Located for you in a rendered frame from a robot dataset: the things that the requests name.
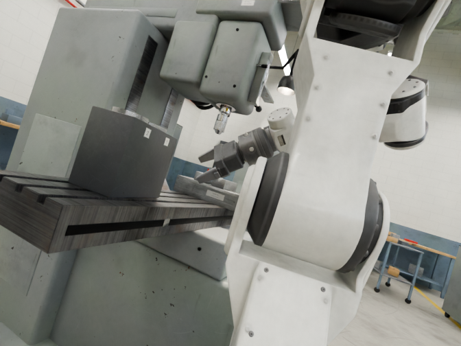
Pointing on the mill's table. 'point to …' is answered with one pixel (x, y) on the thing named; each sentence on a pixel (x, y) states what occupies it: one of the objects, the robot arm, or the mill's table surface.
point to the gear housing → (258, 7)
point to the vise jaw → (224, 184)
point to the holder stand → (122, 155)
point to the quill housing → (234, 64)
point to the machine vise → (206, 191)
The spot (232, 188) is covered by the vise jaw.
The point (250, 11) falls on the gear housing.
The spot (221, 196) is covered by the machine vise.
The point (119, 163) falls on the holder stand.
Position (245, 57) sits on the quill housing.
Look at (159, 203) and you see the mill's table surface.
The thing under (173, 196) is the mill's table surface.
